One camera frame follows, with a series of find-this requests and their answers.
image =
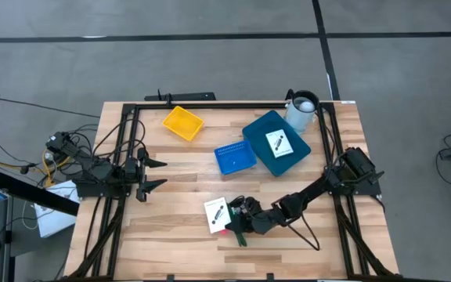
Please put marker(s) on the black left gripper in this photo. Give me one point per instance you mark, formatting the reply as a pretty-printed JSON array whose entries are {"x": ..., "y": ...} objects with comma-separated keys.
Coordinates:
[{"x": 133, "y": 170}]

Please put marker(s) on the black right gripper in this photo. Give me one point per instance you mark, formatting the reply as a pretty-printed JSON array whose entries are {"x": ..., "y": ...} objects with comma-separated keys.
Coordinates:
[{"x": 268, "y": 221}]

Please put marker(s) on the white product box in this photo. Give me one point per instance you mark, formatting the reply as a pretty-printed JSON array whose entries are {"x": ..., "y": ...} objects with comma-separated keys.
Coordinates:
[
  {"x": 279, "y": 143},
  {"x": 217, "y": 214}
]

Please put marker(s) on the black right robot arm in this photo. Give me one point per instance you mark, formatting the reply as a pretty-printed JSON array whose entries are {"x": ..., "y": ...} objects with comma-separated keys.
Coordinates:
[{"x": 307, "y": 194}]

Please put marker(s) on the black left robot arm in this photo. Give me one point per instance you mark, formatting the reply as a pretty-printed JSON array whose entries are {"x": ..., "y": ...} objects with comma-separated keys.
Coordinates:
[{"x": 100, "y": 172}]

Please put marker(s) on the large teal plastic bin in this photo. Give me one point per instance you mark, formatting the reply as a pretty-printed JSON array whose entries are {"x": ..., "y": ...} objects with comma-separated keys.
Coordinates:
[{"x": 257, "y": 137}]

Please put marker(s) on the yellow plastic basket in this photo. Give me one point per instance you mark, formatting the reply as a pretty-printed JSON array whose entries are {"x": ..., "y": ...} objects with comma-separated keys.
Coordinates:
[{"x": 182, "y": 123}]

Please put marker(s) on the small blue plastic basket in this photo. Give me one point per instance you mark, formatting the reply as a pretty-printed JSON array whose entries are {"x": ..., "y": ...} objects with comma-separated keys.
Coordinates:
[{"x": 235, "y": 158}]

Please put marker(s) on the black bar with antennas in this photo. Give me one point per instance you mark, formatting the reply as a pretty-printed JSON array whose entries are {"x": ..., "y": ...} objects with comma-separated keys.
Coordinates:
[{"x": 186, "y": 96}]

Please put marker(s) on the white cardboard box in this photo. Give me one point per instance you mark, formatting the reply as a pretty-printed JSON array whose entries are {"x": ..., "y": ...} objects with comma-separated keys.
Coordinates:
[{"x": 53, "y": 221}]

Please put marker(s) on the black desk edge beam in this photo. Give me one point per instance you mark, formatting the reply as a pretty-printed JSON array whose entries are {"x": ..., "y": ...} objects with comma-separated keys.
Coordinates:
[{"x": 33, "y": 192}]

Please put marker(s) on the pale blue tumbler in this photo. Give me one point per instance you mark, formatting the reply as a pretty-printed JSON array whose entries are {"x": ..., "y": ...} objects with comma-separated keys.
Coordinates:
[{"x": 298, "y": 117}]

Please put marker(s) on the black aluminium table frame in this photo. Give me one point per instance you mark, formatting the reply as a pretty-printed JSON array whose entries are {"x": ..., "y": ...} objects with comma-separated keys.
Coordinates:
[{"x": 210, "y": 105}]

